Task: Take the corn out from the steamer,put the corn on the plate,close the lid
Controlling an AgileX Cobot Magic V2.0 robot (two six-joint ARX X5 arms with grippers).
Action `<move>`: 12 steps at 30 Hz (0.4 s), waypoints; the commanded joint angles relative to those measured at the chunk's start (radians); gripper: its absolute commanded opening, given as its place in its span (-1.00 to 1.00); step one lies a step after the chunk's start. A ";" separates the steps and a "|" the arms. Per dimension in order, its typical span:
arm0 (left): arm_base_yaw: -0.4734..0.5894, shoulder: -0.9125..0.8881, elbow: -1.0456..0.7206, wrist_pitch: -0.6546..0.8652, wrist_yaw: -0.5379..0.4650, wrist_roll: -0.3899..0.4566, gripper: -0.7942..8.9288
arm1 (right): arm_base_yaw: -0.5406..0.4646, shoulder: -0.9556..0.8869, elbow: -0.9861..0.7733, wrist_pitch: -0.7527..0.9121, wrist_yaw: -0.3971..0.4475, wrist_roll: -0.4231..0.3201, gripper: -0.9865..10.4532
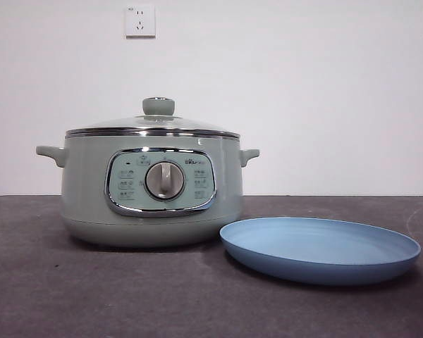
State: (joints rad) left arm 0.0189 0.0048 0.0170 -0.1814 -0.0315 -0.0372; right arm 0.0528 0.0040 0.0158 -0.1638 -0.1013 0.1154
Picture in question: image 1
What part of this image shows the glass lid with green knob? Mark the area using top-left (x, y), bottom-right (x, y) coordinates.
top-left (65, 96), bottom-right (240, 138)

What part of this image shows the pale green electric steamer pot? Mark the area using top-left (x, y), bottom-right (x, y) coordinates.
top-left (35, 132), bottom-right (260, 248)

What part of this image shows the blue round plate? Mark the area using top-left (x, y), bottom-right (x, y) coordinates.
top-left (219, 217), bottom-right (422, 286)

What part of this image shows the white wall socket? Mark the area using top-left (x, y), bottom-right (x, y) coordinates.
top-left (125, 4), bottom-right (157, 39)

